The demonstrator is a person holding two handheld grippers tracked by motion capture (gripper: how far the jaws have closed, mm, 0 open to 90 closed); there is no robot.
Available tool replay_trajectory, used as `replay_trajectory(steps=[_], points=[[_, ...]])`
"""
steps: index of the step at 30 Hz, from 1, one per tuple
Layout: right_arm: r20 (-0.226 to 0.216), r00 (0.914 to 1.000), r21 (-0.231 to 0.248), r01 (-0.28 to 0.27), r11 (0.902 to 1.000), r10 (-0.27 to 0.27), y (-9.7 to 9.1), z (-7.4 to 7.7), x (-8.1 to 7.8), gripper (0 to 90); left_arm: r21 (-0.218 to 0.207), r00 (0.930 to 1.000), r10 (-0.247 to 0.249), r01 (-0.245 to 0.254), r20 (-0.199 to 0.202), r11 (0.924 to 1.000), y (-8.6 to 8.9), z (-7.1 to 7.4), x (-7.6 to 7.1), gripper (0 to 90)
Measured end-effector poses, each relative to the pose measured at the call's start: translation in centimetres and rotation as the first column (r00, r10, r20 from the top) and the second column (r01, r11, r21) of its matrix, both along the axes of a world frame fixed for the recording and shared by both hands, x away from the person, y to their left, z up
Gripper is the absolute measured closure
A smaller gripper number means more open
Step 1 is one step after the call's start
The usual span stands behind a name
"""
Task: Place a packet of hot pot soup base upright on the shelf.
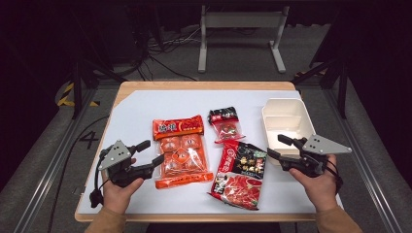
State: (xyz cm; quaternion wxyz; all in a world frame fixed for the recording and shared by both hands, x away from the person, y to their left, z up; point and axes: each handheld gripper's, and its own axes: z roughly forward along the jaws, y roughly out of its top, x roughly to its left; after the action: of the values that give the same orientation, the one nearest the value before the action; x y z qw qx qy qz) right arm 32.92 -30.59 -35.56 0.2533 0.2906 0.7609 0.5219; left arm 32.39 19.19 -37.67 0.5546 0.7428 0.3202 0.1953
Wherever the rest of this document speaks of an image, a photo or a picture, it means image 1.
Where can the small red black packet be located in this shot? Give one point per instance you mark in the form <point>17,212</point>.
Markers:
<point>226,124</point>

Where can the white plastic container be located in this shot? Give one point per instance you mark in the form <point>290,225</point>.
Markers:
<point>285,113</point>

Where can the large red black packet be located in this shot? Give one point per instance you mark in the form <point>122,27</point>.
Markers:
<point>241,174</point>

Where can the aluminium rail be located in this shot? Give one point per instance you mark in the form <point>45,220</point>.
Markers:
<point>366,174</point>
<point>48,181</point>

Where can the white-framed desk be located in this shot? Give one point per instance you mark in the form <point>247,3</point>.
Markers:
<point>243,19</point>

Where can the person's right hand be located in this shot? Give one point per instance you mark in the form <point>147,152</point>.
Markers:
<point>320,191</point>

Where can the black metal stand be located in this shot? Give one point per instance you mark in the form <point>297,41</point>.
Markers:
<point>341,97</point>
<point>76,93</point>

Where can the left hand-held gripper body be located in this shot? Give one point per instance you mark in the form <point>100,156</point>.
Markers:
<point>120,171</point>

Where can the large orange food packet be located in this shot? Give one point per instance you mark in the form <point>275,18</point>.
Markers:
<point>181,152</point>

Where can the person's left hand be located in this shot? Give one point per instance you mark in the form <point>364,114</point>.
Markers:
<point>118,199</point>

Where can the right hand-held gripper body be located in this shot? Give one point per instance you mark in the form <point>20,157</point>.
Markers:
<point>311,161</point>

